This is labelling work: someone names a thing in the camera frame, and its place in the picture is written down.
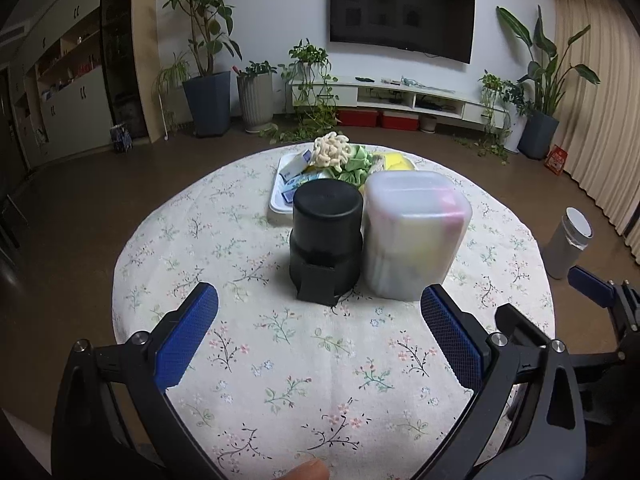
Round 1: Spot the wall-mounted black television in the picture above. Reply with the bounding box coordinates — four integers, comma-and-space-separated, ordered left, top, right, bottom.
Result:
329, 0, 475, 64

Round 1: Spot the floral tablecloth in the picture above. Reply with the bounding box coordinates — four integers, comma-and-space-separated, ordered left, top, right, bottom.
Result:
112, 140, 558, 480

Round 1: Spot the spider plant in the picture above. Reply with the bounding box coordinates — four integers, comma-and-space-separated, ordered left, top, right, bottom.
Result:
153, 51, 190, 141

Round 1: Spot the grey trash can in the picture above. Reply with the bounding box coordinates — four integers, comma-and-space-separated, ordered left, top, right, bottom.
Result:
541, 207, 593, 280

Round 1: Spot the beige curtain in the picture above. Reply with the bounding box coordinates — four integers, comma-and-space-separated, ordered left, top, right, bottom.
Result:
553, 0, 639, 258

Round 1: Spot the tall tree in blue pot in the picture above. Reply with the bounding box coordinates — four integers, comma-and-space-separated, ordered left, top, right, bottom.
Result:
163, 0, 242, 138

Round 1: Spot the white wall cabinet unit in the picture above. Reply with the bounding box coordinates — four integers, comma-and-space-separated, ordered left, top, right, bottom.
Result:
10, 8, 113, 168

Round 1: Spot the person's left hand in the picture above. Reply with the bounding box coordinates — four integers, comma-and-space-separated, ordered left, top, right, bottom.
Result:
278, 458, 330, 480

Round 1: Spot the trailing pothos plant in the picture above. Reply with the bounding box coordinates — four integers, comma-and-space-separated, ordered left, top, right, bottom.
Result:
259, 38, 338, 145

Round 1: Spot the red storage box right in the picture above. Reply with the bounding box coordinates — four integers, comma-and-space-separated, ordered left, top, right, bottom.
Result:
381, 110, 419, 131

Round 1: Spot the blue tissue pack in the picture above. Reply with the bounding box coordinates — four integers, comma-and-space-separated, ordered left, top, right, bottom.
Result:
280, 171, 329, 206

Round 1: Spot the yellow rectangular sponge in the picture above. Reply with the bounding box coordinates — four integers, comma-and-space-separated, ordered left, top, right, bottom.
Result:
383, 152, 414, 171

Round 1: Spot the cream knotted chenille ball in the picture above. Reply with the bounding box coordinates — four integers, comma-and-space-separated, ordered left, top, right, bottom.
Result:
310, 131, 352, 172

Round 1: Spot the yellow tissue pack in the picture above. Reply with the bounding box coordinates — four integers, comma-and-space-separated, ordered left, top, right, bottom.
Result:
278, 150, 311, 182

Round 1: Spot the bird of paradise plant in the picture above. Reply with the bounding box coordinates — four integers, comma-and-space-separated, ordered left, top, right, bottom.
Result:
496, 6, 601, 160

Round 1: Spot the white TV console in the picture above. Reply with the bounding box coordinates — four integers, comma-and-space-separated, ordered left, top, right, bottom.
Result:
285, 77, 482, 130

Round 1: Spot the translucent plastic storage box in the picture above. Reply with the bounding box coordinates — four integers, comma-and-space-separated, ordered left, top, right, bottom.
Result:
362, 170, 472, 302

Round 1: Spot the red storage box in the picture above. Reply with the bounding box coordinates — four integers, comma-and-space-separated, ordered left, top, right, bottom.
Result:
381, 110, 419, 131
337, 108, 378, 128

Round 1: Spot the red gift box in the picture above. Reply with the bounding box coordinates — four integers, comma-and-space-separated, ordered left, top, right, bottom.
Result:
544, 144, 567, 176

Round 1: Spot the black cylindrical container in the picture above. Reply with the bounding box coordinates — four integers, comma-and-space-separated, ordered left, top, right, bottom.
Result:
290, 179, 363, 307

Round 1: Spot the red storage box left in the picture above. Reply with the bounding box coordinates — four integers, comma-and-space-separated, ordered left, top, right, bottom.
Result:
337, 108, 378, 128

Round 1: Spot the plant in grey ribbed pot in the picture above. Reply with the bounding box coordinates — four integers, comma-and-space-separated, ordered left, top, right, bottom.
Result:
232, 61, 277, 133

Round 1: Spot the small plant on console end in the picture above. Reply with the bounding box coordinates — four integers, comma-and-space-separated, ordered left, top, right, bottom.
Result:
454, 70, 529, 166

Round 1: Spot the green cloth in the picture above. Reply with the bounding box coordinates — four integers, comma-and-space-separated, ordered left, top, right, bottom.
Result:
328, 145, 385, 188

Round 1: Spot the dark blue bag on floor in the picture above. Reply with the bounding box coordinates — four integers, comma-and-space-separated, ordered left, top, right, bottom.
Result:
110, 122, 132, 154

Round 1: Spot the white plastic tray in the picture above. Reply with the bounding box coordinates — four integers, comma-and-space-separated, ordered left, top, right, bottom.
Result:
267, 148, 418, 218

